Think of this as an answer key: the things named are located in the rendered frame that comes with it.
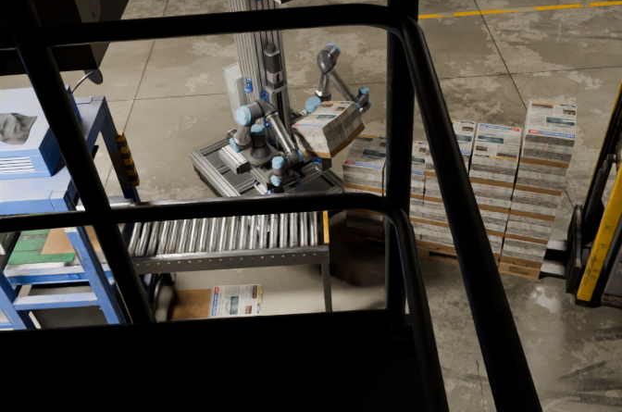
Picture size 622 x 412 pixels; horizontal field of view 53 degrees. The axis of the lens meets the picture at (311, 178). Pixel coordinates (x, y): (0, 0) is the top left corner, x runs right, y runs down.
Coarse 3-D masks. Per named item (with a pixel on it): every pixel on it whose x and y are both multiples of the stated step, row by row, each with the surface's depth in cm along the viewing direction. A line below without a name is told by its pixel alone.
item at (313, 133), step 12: (300, 120) 424; (312, 120) 417; (324, 120) 410; (336, 120) 409; (300, 132) 417; (312, 132) 409; (324, 132) 403; (336, 132) 411; (300, 144) 425; (312, 144) 416; (324, 144) 408; (336, 144) 412
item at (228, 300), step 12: (216, 288) 471; (228, 288) 470; (240, 288) 470; (252, 288) 469; (216, 300) 463; (228, 300) 462; (240, 300) 461; (252, 300) 460; (216, 312) 455; (228, 312) 454; (240, 312) 453; (252, 312) 452
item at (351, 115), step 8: (320, 104) 437; (328, 104) 432; (336, 104) 427; (344, 104) 422; (352, 104) 419; (312, 112) 432; (320, 112) 427; (328, 112) 422; (336, 112) 416; (344, 112) 415; (352, 112) 420; (344, 120) 416; (352, 120) 420; (360, 120) 427; (352, 128) 422
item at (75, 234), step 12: (60, 192) 329; (60, 204) 328; (72, 204) 337; (72, 228) 340; (84, 228) 350; (72, 240) 347; (84, 240) 350; (84, 252) 353; (84, 264) 360; (96, 264) 365; (96, 276) 367; (96, 288) 375; (108, 288) 382; (108, 300) 382; (108, 312) 390; (120, 312) 400
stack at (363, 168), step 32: (352, 160) 444; (384, 160) 442; (416, 160) 439; (352, 192) 457; (416, 192) 438; (480, 192) 421; (512, 192) 413; (352, 224) 481; (384, 224) 470; (416, 224) 459
